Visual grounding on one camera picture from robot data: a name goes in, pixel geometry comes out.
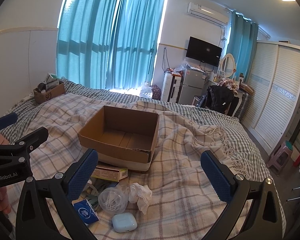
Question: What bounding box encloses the blue tissue pack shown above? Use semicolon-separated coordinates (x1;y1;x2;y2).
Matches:
72;200;100;227

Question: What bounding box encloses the white earbuds case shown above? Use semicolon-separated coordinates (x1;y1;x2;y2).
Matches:
112;212;138;233

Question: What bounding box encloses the beige plaid fringed blanket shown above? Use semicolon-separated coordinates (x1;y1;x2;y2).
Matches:
5;93;269;240

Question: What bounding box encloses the orange and white medicine box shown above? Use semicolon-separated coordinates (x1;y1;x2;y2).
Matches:
91;165;129;182

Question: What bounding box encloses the clear cotton swab container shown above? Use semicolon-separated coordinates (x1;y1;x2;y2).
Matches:
98;184;129;214

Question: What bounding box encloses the wide teal curtain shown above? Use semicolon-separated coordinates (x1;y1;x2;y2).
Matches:
55;0;167;90

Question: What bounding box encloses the narrow teal curtain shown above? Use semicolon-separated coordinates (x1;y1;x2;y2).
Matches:
225;9;259;79

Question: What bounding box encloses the oval white vanity mirror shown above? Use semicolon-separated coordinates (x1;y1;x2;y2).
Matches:
219;53;237;79

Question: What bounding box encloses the bed with checked sheet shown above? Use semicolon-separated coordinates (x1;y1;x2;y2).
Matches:
5;79;287;240

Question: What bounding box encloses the white louvered wardrobe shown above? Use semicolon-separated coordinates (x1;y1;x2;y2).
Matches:
241;40;300;155

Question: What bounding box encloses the white suitcase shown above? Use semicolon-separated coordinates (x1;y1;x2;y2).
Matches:
161;72;183;103

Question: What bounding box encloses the clear plastic bag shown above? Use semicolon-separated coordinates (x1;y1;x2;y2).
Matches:
139;82;154;100

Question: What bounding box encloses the black wall television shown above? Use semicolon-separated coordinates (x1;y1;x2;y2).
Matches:
185;36;223;67

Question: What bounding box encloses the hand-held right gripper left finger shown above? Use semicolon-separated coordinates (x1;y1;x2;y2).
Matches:
15;149;99;240

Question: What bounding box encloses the chair with black clothes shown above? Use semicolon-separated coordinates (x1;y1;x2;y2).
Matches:
197;84;235;115

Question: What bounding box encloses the silver mini fridge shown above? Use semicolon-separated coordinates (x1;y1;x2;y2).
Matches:
177;67;210;105

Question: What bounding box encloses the small cardboard box with clutter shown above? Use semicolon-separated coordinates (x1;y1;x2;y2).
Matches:
33;73;66;105

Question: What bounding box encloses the pink plastic stool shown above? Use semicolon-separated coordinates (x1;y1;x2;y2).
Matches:
266;140;294;175

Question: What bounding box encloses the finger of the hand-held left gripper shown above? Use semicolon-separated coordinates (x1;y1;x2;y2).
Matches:
0;112;18;140
0;127;49;161

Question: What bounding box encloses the green and white cable bundle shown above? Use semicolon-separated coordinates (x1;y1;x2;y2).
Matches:
84;179;108;209

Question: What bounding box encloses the crumpled white tissue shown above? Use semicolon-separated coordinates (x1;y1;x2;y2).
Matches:
128;182;153;215

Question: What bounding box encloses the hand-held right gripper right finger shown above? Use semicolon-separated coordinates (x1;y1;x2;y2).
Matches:
200;150;287;240

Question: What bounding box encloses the brown cardboard box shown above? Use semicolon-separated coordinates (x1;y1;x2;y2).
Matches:
77;105;160;172

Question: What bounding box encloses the white air conditioner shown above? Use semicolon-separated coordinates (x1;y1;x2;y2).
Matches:
187;2;230;27

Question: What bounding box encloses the person's left hand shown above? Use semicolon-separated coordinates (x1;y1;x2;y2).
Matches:
0;187;12;215

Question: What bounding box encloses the dark patterned bag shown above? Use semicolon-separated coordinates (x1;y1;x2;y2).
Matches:
150;84;162;100

